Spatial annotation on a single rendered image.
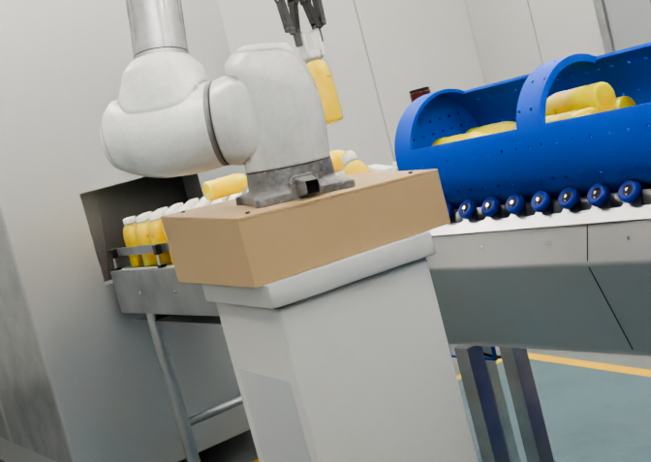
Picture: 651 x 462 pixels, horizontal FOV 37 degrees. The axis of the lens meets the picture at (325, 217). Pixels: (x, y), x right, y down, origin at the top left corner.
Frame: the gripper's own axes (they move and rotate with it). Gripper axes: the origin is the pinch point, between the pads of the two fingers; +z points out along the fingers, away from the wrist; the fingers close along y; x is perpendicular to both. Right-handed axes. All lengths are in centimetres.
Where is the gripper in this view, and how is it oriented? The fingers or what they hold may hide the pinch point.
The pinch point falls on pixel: (310, 46)
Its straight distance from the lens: 244.2
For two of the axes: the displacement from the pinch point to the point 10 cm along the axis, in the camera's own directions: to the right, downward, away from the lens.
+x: -5.5, 0.7, 8.4
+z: 2.5, 9.6, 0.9
